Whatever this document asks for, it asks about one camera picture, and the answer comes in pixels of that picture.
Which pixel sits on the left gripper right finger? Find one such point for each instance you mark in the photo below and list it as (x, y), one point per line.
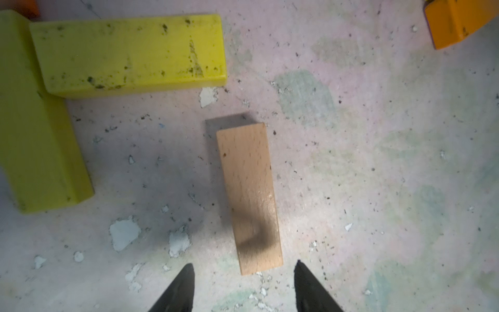
(311, 296)

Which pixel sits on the natural wood block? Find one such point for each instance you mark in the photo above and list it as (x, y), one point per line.
(248, 179)

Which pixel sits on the light orange block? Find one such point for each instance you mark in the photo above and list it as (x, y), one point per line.
(452, 21)

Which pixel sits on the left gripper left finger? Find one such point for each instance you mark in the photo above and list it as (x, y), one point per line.
(179, 295)

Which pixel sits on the yellow block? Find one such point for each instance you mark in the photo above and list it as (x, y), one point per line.
(96, 58)
(40, 155)

